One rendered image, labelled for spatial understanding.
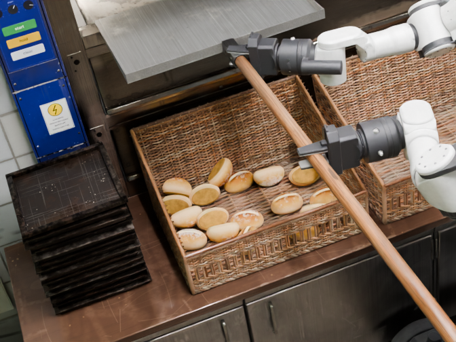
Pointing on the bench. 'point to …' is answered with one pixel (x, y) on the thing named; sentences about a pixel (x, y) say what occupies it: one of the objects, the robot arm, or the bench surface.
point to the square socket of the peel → (231, 53)
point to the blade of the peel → (194, 30)
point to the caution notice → (57, 116)
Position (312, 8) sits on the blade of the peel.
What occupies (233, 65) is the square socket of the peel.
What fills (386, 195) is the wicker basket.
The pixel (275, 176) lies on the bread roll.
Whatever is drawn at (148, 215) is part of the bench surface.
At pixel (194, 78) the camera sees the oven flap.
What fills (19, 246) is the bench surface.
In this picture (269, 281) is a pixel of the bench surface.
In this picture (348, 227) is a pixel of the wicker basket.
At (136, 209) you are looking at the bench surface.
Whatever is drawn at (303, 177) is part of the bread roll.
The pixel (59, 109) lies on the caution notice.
